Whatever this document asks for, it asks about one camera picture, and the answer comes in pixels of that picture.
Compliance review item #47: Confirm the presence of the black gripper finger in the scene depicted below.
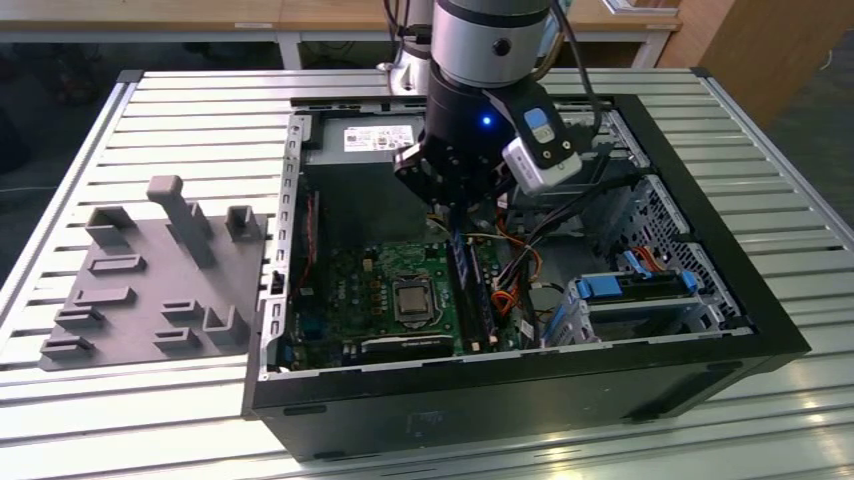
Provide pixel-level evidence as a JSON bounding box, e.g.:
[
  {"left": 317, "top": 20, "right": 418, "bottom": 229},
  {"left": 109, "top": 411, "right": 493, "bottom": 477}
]
[
  {"left": 393, "top": 142, "right": 466, "bottom": 234},
  {"left": 468, "top": 168, "right": 517, "bottom": 222}
]

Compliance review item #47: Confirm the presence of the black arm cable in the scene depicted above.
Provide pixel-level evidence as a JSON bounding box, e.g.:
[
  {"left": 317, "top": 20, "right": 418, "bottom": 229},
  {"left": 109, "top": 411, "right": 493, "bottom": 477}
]
[{"left": 550, "top": 0, "right": 606, "bottom": 151}]

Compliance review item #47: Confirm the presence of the thin red wire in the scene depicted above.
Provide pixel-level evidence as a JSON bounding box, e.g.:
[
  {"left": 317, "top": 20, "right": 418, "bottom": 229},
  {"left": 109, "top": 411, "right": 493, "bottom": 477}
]
[{"left": 301, "top": 192, "right": 321, "bottom": 291}]

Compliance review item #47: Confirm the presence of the wooden cabinet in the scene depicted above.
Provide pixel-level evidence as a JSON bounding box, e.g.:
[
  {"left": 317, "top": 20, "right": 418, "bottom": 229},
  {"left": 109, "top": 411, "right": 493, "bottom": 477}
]
[{"left": 657, "top": 0, "right": 854, "bottom": 131}]

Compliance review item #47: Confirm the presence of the green motherboard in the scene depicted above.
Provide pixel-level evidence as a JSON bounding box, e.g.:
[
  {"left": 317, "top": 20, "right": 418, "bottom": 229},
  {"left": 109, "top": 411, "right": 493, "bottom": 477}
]
[{"left": 286, "top": 234, "right": 533, "bottom": 371}]

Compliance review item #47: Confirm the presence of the black graphics card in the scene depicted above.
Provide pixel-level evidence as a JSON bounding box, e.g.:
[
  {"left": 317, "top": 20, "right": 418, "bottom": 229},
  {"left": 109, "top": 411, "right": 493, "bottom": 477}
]
[{"left": 343, "top": 332, "right": 462, "bottom": 364}]

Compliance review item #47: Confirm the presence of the silver CPU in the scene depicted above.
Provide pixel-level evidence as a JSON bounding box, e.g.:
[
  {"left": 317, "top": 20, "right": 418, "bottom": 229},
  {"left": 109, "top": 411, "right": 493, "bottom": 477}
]
[{"left": 394, "top": 287, "right": 434, "bottom": 321}]

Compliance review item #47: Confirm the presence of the silver disk bay cage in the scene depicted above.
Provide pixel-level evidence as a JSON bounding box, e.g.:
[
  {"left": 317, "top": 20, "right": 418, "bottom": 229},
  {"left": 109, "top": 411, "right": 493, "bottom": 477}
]
[{"left": 544, "top": 279, "right": 754, "bottom": 349}]

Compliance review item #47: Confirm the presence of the hard disk in blue carrier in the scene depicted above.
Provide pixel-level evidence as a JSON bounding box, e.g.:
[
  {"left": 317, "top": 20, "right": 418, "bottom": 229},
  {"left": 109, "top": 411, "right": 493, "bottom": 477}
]
[{"left": 574, "top": 269, "right": 702, "bottom": 304}]

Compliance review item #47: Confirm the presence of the grey power supply unit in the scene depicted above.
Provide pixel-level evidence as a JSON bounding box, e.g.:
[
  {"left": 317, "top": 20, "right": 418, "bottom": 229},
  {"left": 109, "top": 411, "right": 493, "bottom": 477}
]
[{"left": 301, "top": 115, "right": 434, "bottom": 244}]

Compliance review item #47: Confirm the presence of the black open PC case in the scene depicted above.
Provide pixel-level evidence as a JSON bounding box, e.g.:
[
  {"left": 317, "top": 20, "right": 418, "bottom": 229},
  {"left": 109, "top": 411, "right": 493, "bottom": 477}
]
[{"left": 239, "top": 92, "right": 813, "bottom": 464}]

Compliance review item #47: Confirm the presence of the silver drive cage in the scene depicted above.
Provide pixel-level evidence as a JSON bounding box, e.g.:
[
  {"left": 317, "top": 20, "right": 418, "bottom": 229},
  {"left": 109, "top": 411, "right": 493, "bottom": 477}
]
[{"left": 506, "top": 107, "right": 654, "bottom": 211}]

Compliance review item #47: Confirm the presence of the multicolour power wire bundle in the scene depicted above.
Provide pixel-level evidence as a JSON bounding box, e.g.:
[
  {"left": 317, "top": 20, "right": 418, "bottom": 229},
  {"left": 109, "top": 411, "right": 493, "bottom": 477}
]
[{"left": 466, "top": 230, "right": 544, "bottom": 294}]

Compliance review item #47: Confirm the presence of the metal CPU socket cover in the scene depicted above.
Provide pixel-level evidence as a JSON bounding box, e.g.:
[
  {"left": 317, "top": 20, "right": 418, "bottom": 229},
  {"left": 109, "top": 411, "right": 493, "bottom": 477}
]
[{"left": 389, "top": 272, "right": 441, "bottom": 330}]

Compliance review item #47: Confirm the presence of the grey parts rack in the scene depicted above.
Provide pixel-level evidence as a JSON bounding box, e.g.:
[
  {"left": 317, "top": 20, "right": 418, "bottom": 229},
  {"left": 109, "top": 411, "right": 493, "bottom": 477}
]
[{"left": 38, "top": 174, "right": 279, "bottom": 372}]

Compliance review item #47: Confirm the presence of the black cable bundle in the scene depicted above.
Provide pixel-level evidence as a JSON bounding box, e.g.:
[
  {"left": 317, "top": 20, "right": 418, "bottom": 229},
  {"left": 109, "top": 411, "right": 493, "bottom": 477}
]
[{"left": 497, "top": 172, "right": 653, "bottom": 261}]

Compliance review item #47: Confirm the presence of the round grey speaker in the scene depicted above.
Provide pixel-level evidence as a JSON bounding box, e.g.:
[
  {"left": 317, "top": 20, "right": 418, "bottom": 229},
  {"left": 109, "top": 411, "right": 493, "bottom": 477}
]
[{"left": 532, "top": 283, "right": 570, "bottom": 321}]

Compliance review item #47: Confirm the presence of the wooden desk white frame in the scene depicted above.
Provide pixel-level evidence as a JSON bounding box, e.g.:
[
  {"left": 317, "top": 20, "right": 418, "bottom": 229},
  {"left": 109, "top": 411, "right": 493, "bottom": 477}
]
[{"left": 0, "top": 0, "right": 682, "bottom": 69}]

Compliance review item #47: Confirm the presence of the red disk wire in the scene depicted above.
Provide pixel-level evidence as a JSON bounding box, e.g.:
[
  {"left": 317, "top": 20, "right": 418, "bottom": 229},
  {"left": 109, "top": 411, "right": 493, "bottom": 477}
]
[{"left": 633, "top": 246, "right": 673, "bottom": 276}]

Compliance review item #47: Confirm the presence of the blue disk wire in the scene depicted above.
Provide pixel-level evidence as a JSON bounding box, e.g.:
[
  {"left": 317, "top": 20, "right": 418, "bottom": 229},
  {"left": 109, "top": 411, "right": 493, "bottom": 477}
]
[{"left": 624, "top": 251, "right": 653, "bottom": 279}]

